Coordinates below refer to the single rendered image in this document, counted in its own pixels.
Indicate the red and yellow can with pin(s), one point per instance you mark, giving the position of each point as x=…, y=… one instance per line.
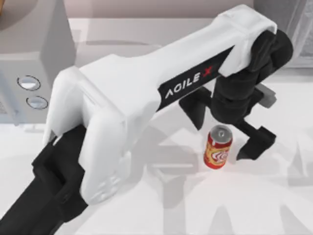
x=217, y=151

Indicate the small microwave knob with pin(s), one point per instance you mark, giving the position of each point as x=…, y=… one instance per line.
x=37, y=101

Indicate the large microwave knob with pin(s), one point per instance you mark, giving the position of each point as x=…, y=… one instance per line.
x=29, y=82

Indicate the pale microwave oven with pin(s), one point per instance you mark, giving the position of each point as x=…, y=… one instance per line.
x=24, y=36

